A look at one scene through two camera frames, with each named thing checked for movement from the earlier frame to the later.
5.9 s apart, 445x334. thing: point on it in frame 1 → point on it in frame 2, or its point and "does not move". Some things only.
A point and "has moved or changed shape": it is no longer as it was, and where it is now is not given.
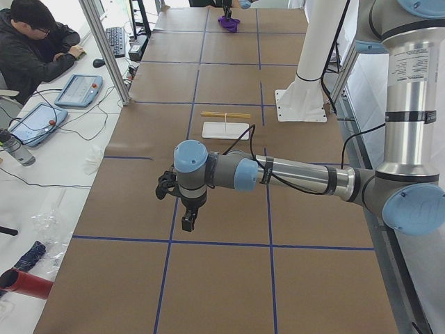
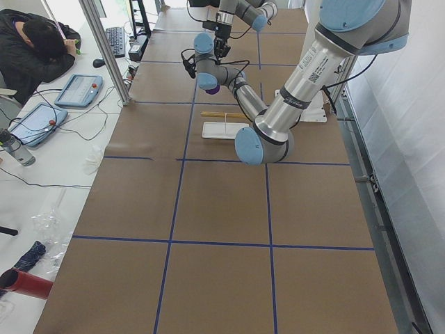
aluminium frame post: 94,19 does not move
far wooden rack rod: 223,113 does not move
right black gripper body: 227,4 → 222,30
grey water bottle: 19,150 does not move
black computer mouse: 98,62 does not move
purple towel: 230,24 has moved or changed shape
